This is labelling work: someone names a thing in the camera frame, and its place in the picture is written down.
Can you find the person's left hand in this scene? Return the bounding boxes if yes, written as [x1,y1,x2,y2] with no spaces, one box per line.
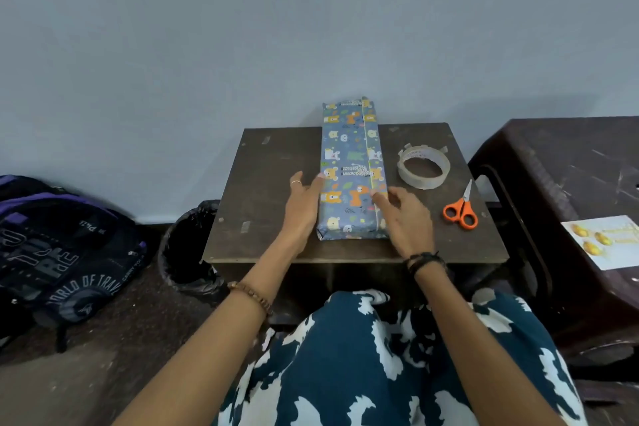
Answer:
[277,170,326,258]

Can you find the person's right hand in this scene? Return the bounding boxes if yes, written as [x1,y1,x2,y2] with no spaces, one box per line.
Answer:
[371,186,438,262]

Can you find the clear tape roll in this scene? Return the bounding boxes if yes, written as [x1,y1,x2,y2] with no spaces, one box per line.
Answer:
[396,143,452,191]

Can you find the orange handled scissors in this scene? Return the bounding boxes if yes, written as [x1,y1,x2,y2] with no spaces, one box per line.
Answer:
[442,178,480,231]

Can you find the blue animal-print wrapping paper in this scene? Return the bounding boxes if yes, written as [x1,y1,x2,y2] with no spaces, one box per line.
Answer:
[316,96,390,242]

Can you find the white card with gold stickers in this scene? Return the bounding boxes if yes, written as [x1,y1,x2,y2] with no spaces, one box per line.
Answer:
[560,214,639,272]

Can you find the person's left forearm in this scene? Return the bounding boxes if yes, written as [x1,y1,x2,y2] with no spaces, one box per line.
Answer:
[112,236,308,426]

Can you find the person's right forearm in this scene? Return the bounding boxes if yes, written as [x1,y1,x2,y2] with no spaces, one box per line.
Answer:
[409,253,568,426]

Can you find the small brown wooden table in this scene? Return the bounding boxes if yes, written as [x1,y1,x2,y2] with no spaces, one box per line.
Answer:
[201,122,510,266]

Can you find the black trash bin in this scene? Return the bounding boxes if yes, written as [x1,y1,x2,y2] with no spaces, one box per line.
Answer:
[157,199,226,300]

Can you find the teal white patterned trousers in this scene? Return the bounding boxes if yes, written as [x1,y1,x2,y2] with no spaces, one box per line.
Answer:
[214,288,590,426]

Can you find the brown plastic stool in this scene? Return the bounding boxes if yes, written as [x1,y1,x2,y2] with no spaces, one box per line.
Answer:
[468,116,639,367]

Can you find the black purple backpack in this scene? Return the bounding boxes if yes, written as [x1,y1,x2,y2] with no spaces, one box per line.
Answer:
[0,174,150,354]

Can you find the black cord bracelet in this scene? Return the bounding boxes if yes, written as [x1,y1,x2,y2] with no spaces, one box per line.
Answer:
[403,250,448,278]

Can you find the brown beaded bracelet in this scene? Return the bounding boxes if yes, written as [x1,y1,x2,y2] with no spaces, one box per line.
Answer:
[227,280,274,318]

